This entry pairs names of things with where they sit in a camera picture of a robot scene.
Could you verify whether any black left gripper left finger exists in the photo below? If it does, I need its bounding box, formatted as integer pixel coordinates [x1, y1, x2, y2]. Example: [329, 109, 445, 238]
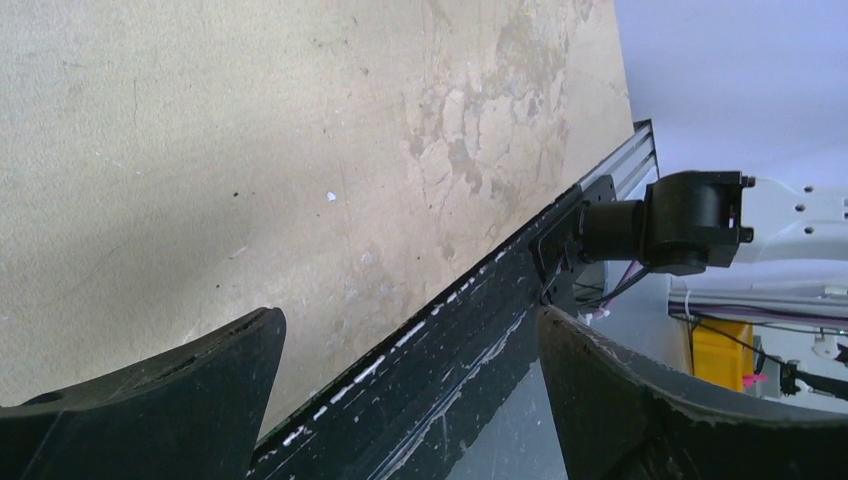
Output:
[1, 308, 286, 479]

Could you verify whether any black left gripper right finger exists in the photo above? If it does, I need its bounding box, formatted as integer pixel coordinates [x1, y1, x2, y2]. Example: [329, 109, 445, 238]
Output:
[537, 306, 847, 479]

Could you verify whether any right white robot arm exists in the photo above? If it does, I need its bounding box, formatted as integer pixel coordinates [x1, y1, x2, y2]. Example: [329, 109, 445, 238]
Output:
[578, 171, 847, 278]

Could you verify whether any yellow box under table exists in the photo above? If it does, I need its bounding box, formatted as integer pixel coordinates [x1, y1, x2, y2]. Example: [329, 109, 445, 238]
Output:
[692, 318, 755, 393]

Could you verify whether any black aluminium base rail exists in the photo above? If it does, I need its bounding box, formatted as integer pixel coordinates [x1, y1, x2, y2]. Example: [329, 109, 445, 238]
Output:
[247, 120, 657, 479]

